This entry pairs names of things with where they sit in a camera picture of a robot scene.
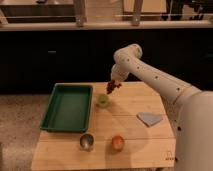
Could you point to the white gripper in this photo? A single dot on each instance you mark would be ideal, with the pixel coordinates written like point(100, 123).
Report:
point(118, 73)

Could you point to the dark red grape bunch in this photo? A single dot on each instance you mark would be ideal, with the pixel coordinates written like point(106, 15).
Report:
point(111, 86)

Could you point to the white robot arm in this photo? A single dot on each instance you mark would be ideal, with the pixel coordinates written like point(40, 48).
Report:
point(194, 137)

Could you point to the green plastic cup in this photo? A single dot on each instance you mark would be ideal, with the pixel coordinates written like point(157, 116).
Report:
point(102, 100)

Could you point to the grey folded cloth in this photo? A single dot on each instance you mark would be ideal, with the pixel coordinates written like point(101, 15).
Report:
point(149, 119)

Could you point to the wooden table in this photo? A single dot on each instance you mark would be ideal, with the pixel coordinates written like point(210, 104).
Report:
point(145, 147)

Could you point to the green plastic tray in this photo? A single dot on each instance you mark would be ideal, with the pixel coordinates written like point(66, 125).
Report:
point(68, 109)

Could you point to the orange fruit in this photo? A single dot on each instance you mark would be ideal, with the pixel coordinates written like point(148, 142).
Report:
point(117, 142)

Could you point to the small metal bowl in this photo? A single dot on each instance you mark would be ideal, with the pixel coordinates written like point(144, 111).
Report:
point(87, 141)

